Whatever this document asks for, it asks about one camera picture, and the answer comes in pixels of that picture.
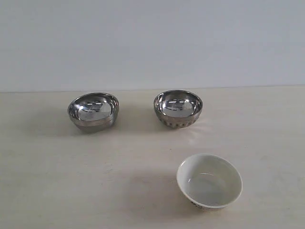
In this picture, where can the plain stainless steel bowl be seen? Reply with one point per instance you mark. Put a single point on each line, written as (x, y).
(94, 112)

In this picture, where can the white ceramic patterned bowl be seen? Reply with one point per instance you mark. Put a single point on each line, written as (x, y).
(209, 182)

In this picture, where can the ribbed stainless steel bowl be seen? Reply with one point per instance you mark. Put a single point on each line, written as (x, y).
(177, 108)

